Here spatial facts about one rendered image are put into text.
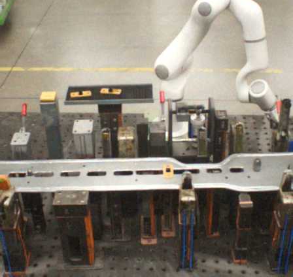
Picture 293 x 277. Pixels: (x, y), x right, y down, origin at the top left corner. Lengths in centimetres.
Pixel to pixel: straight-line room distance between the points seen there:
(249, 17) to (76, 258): 116
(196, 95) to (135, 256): 262
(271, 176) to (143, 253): 58
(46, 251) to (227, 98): 271
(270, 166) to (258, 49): 48
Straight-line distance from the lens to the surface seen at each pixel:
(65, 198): 191
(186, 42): 233
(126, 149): 213
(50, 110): 226
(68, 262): 209
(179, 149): 222
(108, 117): 225
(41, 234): 226
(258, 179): 203
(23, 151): 218
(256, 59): 223
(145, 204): 207
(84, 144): 211
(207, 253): 214
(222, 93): 460
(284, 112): 214
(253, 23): 218
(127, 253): 214
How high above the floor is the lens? 225
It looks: 33 degrees down
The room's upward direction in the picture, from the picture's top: 2 degrees counter-clockwise
